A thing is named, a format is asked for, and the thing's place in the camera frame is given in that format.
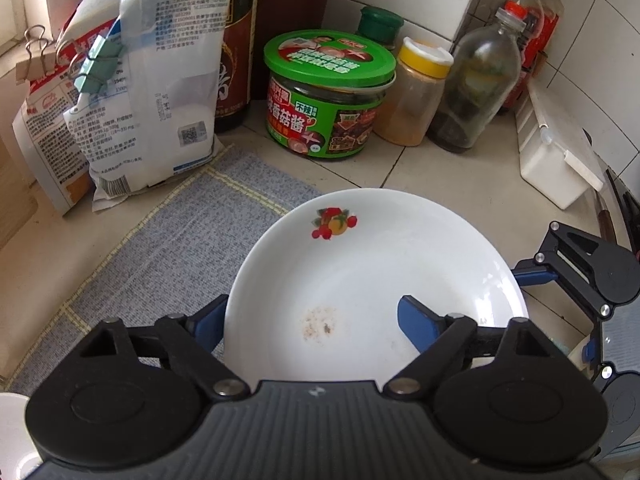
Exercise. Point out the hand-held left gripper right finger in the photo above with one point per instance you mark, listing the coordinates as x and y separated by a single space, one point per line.
417 322

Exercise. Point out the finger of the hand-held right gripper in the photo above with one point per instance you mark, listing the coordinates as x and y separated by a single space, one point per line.
537 276

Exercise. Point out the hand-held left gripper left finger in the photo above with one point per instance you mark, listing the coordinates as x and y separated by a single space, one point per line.
207 322

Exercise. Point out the white ceramic plate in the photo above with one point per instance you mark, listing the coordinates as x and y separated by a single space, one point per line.
360 270

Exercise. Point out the white bowl pink flowers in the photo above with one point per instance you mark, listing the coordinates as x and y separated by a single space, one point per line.
12 435

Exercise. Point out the grey checked mat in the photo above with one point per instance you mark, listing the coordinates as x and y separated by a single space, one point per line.
175 240

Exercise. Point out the white seasoning box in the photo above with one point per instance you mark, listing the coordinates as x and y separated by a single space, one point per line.
545 165

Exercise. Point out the clear glass bottle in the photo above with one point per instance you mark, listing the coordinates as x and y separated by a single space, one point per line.
470 90

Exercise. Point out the yellow capped spice jar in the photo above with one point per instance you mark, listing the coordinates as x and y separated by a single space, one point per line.
407 100

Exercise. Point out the green lidded sauce jar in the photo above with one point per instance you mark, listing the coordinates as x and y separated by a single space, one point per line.
325 120

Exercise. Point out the red capped bottle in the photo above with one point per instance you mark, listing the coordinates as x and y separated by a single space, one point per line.
532 35

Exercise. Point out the white bag blue print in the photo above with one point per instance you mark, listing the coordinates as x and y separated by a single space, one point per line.
165 85

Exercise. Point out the red and white bag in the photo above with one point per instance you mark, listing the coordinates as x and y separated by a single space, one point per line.
45 135

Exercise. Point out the gold capped plastic bottle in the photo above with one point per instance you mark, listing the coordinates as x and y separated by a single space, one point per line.
552 15

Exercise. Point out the dark vinegar bottle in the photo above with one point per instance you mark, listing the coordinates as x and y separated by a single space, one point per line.
235 60

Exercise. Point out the green binder clip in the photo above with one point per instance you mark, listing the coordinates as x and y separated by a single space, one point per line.
97 67

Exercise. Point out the green capped spice jar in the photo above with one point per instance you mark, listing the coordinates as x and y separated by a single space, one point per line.
380 25

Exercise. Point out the brown binder clip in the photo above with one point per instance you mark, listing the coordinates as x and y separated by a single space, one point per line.
35 67

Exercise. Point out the dark brown cylinder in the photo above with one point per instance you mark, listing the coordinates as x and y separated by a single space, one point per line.
295 20

